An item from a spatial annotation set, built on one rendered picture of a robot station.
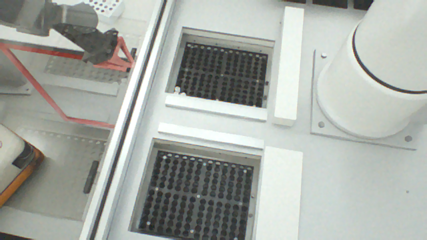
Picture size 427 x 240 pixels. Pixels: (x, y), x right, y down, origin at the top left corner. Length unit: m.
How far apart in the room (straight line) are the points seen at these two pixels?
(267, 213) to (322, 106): 0.27
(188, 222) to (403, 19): 0.56
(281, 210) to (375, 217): 0.19
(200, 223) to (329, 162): 0.31
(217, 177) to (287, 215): 0.19
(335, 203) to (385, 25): 0.36
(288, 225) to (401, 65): 0.35
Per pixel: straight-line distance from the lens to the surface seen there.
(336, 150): 0.78
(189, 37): 0.95
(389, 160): 0.82
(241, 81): 0.86
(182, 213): 0.77
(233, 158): 0.82
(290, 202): 0.70
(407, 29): 0.58
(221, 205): 0.77
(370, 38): 0.64
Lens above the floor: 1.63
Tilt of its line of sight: 65 degrees down
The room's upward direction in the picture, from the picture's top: 3 degrees clockwise
